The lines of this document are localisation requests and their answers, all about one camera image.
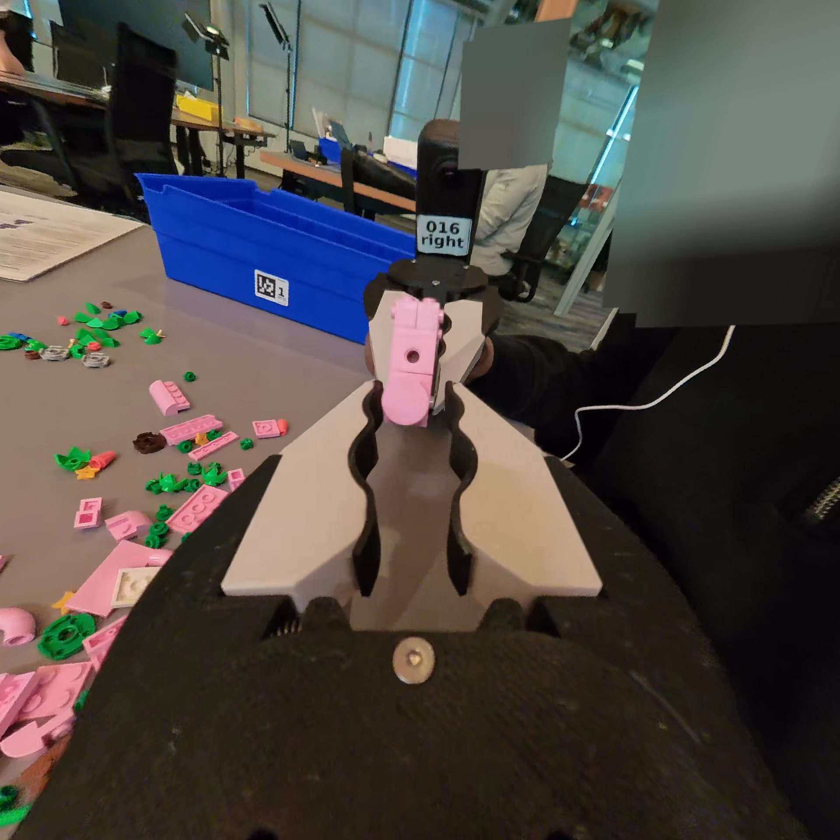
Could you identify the cluster of small green pieces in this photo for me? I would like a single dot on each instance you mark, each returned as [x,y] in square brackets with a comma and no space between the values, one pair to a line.
[105,321]

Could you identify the person's right forearm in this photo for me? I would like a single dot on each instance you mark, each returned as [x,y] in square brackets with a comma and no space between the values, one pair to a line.
[544,380]

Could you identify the blue plastic bin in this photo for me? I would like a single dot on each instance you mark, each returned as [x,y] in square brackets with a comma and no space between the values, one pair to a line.
[229,243]

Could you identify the pink and brown brick model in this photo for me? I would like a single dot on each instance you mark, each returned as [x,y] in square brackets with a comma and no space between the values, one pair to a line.
[410,394]

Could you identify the printed paper sheet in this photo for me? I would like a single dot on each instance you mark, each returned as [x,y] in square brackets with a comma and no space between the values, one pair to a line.
[59,236]

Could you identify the black office chair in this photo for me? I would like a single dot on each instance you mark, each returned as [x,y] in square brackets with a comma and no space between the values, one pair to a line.
[138,118]

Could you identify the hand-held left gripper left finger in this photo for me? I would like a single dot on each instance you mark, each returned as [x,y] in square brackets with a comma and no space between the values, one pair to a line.
[302,512]

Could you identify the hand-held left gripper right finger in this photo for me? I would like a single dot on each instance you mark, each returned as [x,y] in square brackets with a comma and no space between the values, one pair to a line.
[525,525]

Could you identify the black monitor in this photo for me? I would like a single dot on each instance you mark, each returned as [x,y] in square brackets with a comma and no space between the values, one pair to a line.
[164,46]

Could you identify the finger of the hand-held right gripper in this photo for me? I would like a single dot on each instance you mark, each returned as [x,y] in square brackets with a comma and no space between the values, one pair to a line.
[382,341]
[463,334]

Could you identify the pile of pink toy bricks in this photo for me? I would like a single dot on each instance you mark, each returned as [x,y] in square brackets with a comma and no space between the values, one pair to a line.
[197,430]

